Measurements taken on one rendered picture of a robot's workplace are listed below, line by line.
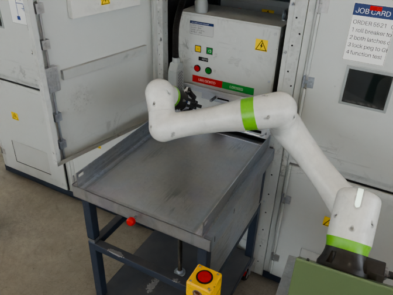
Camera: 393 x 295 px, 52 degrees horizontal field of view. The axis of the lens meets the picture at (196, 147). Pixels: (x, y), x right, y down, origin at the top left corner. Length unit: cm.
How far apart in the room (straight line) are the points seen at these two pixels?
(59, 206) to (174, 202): 152
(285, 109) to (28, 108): 189
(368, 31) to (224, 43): 61
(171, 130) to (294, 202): 82
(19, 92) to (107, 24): 117
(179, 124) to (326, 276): 70
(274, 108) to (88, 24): 83
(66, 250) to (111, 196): 108
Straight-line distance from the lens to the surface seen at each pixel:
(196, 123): 142
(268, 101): 136
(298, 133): 149
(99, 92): 185
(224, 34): 185
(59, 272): 252
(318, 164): 146
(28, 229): 283
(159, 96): 148
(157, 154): 182
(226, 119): 139
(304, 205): 201
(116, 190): 162
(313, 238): 212
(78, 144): 187
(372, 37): 162
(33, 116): 282
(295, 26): 169
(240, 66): 186
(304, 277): 117
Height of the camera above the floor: 183
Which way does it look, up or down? 32 degrees down
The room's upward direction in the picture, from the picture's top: 2 degrees clockwise
